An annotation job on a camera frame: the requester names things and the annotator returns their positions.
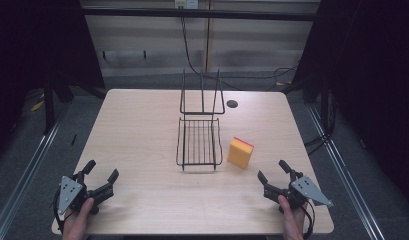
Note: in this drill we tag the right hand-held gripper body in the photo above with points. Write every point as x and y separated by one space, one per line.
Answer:
300 193

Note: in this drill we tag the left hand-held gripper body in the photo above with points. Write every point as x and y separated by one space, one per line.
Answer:
72 193

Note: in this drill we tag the orange sponge with red edge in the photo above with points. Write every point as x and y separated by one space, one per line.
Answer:
240 152

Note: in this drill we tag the person's left hand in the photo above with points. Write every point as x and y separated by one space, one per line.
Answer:
77 221

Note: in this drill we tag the person's right hand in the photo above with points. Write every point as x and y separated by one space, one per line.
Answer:
292 221

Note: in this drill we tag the small black floor object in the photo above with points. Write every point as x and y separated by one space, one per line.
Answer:
73 139

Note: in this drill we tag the black metal stand leg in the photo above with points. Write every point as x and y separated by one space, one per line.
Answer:
48 106

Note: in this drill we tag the black table grommet hole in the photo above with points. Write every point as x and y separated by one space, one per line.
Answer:
232 103

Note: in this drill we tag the black curtain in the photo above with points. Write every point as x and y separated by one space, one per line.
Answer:
368 66
38 50

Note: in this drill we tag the aluminium floor rail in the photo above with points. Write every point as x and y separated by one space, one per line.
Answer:
25 166
345 173

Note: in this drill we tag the black horizontal frame bar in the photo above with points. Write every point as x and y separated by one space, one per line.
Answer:
198 14

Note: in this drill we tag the white wall power outlet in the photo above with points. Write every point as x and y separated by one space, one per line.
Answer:
186 4

